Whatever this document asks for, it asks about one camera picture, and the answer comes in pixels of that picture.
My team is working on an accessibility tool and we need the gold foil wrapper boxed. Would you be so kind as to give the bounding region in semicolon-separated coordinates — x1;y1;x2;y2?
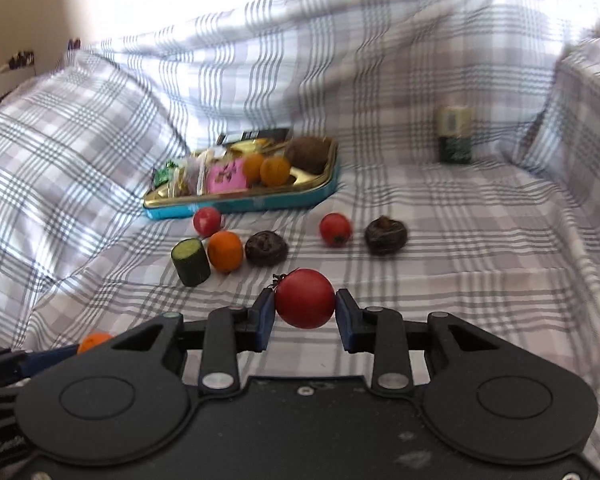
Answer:
229;140;272;154

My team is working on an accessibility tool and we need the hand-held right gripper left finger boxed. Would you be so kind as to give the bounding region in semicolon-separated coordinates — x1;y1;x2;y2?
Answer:
111;287;279;392

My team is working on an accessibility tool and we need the dark water chestnut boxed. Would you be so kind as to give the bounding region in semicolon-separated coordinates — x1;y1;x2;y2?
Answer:
244;230;289;267
364;215;409;257

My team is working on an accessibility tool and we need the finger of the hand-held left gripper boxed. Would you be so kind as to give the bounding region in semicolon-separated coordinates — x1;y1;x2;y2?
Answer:
11;344;82;378

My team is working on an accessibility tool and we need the pink snack packet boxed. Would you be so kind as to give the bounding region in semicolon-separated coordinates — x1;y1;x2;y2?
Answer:
206;156;249;195

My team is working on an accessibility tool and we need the black flat box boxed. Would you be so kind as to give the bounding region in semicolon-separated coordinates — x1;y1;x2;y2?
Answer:
217;128;291;147

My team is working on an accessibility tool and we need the blue and gold tin tray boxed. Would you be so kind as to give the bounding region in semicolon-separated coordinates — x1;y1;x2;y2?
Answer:
142;136;340;221

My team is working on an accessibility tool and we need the dark green drink can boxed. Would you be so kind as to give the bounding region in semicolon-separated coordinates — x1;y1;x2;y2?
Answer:
437;105;473;165

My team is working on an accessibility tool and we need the brown round fruit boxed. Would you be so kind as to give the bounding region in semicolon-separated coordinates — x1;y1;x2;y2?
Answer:
285;136;331;175

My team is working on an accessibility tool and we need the green foil candy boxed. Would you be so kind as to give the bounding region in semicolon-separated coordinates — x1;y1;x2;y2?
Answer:
152;159;179;189

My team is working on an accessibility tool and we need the green cucumber piece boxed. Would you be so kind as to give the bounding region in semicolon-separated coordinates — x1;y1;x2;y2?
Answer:
170;238;212;287

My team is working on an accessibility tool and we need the clear wrapped pastry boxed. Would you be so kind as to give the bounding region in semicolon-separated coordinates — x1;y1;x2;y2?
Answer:
179;152;211;196

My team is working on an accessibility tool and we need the plaid grey bed sheet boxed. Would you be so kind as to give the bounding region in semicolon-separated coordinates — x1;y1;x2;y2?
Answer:
0;0;600;480

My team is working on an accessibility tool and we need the large red tomato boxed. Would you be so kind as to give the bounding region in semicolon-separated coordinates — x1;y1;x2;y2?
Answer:
273;268;336;330

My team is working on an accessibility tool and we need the small orange citrus fruit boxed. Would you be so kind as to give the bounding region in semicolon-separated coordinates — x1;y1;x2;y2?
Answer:
77;332;115;356

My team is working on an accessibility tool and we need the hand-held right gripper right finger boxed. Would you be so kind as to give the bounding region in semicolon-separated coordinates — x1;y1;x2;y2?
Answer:
335;287;506;392

